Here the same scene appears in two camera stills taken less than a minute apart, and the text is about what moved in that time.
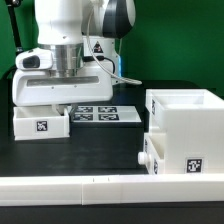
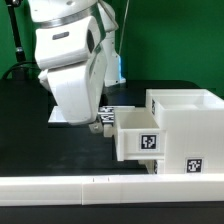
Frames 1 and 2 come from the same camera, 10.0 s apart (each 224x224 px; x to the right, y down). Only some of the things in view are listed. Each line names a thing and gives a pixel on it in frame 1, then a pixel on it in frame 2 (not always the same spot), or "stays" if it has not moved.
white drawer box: [39, 123] -> [139, 137]
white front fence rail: [89, 190] stays
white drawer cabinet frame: [192, 120] stays
